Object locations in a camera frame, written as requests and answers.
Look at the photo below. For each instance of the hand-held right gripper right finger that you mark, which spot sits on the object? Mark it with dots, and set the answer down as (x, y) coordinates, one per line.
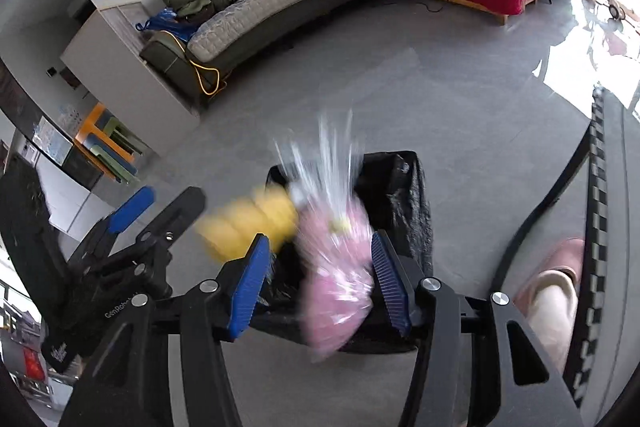
(390, 287)

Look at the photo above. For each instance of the person's leg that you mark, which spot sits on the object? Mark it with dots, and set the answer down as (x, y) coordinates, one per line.
(552, 322)

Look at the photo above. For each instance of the stacked coloured plastic stools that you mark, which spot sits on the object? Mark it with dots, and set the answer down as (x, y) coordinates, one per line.
(107, 142)

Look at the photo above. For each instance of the pink slipper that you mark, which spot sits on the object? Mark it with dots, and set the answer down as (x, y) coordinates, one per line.
(560, 259)

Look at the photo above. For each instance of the yellow snack packet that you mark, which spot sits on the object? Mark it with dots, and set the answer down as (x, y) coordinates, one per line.
(250, 217)

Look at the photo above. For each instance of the pink plastic bag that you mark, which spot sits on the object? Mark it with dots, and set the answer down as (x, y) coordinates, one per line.
(340, 297)

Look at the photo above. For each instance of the blue bag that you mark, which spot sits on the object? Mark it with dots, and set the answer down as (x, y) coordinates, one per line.
(165, 22)

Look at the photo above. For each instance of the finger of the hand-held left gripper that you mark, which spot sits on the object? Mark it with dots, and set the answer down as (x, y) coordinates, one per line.
(131, 208)
(175, 217)

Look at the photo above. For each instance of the black lined trash bin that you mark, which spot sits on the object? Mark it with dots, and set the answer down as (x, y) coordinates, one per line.
(400, 207)

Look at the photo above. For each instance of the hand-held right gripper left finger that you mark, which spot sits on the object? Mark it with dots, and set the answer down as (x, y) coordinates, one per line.
(247, 292)

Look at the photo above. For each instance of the white side cabinet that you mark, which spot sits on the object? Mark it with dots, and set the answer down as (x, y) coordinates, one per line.
(125, 72)

